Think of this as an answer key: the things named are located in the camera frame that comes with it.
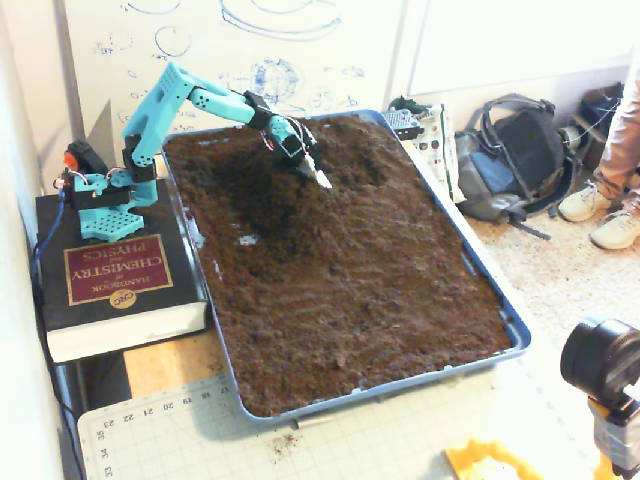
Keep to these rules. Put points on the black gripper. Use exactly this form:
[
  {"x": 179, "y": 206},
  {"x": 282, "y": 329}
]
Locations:
[{"x": 306, "y": 163}]

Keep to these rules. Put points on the brown soil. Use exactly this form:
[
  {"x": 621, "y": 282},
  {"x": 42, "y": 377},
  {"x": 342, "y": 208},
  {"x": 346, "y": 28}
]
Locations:
[{"x": 350, "y": 300}]

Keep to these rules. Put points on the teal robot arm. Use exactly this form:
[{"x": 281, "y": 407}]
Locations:
[{"x": 150, "y": 115}]

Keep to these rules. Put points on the black vented device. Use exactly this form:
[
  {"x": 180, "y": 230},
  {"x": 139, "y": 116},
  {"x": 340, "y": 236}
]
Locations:
[{"x": 400, "y": 122}]

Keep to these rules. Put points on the whiteboard with blue drawings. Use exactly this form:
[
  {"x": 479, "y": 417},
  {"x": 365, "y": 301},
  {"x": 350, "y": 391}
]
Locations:
[{"x": 225, "y": 50}]

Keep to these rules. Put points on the grey backpack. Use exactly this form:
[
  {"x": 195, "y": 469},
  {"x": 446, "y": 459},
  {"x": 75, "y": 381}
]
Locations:
[{"x": 515, "y": 150}]

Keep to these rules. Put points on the black chemistry handbook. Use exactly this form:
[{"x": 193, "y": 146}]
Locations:
[{"x": 120, "y": 270}]

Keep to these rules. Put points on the white cylindrical object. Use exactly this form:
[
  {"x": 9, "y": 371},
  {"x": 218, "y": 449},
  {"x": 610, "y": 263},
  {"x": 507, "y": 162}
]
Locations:
[{"x": 570, "y": 137}]

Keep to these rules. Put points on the white shoe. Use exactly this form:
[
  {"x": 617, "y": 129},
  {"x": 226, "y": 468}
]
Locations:
[
  {"x": 582, "y": 205},
  {"x": 617, "y": 230}
]

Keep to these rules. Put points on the blue plastic tray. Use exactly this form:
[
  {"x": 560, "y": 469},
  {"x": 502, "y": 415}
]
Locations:
[{"x": 522, "y": 342}]

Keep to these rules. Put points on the cardboard box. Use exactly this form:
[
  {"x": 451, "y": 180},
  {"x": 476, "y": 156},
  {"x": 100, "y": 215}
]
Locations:
[{"x": 592, "y": 150}]

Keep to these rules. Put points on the grey cutting mat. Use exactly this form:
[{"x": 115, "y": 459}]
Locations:
[{"x": 200, "y": 440}]

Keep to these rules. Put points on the person leg beige trousers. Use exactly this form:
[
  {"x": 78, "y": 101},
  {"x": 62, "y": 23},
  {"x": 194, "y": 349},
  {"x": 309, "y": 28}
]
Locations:
[{"x": 622, "y": 140}]

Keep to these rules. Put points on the yellow plastic part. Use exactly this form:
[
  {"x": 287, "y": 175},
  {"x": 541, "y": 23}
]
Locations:
[{"x": 465, "y": 457}]

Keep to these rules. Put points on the black camera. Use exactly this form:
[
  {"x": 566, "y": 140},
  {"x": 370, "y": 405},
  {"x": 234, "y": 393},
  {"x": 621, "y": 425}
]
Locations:
[{"x": 595, "y": 355}]

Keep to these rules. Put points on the yellow camera stand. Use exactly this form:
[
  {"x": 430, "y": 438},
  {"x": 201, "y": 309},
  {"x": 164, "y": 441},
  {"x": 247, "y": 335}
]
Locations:
[{"x": 615, "y": 435}]

